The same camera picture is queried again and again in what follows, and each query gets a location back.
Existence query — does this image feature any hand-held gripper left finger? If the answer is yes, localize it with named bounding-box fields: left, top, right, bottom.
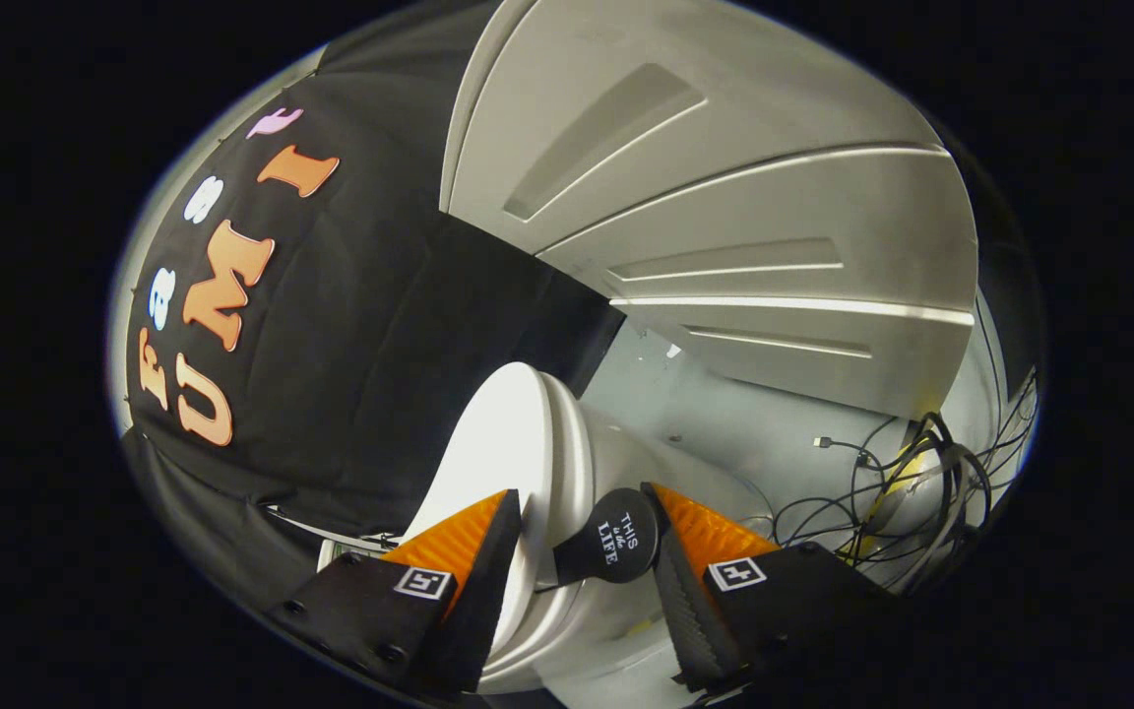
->
left=267, top=489, right=522, bottom=695

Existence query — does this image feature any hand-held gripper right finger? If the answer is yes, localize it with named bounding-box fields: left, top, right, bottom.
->
left=641, top=483, right=922, bottom=695

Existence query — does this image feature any black round lid handle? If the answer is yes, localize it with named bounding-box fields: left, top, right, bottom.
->
left=553, top=487, right=671, bottom=586

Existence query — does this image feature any white toilet lid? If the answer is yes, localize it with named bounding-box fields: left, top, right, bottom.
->
left=400, top=362, right=596, bottom=682

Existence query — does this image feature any white toilet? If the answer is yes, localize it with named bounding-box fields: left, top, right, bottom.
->
left=488, top=414, right=780, bottom=709

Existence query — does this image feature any black backdrop cloth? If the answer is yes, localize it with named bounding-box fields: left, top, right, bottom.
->
left=124, top=0, right=627, bottom=612

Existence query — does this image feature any white drawer cabinet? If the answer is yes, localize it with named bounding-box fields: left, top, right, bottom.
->
left=439, top=0, right=979, bottom=420

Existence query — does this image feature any tangle of black cables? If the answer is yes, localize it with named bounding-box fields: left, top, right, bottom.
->
left=754, top=364, right=1039, bottom=594

